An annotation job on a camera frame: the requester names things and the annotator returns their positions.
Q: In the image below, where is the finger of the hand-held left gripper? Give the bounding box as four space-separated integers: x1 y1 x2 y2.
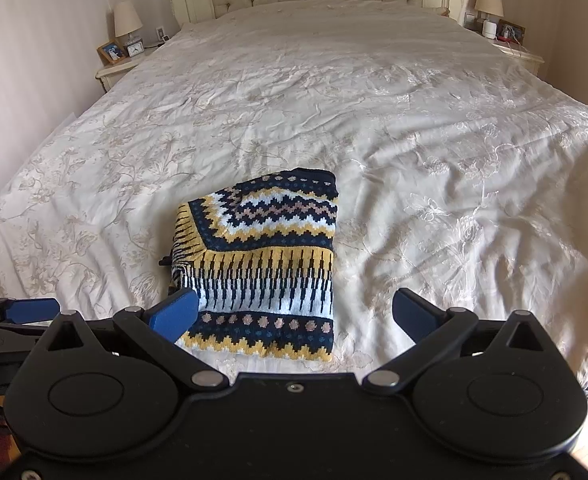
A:
0 296 62 325
0 321 50 350

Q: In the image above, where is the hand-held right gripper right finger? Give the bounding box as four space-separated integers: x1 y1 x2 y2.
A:
360 286 558 394

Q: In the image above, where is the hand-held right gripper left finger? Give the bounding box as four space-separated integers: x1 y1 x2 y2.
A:
32 286 231 392

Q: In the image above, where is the patterned knit sweater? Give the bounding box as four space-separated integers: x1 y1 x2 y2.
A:
170 167 339 362

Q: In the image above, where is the bed with white floral bedspread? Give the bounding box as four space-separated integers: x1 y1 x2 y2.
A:
0 0 588 401

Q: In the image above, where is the cream nightstand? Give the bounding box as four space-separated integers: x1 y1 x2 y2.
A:
466 25 546 78
95 42 175 93

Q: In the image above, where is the table lamp with beige shade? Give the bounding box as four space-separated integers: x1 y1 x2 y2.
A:
113 1 144 47
474 0 505 24

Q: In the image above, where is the wooden photo frame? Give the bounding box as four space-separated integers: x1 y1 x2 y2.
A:
97 40 127 65

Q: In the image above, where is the dark picture frame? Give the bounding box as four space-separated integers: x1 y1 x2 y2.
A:
496 19 526 46

